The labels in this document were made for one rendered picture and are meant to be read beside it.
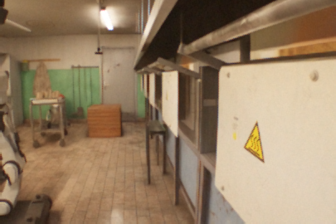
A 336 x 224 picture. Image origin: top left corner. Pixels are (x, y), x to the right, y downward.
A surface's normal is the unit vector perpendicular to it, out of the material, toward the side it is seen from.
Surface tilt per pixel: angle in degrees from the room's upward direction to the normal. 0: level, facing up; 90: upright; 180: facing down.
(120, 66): 90
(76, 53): 90
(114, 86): 90
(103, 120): 90
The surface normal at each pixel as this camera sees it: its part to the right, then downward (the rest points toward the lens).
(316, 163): -0.99, 0.02
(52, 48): 0.17, 0.10
